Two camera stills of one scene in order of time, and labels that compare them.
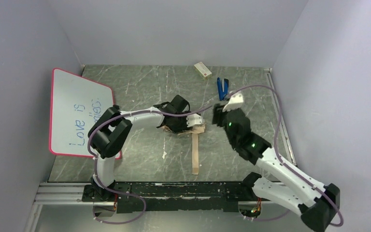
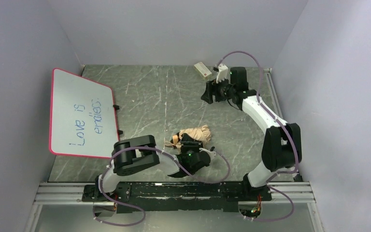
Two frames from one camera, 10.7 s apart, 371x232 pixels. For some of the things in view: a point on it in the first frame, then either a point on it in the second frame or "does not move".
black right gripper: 221,116 → 211,91
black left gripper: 179,124 → 187,140
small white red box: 202,70 does not move
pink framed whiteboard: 77,102 does not move
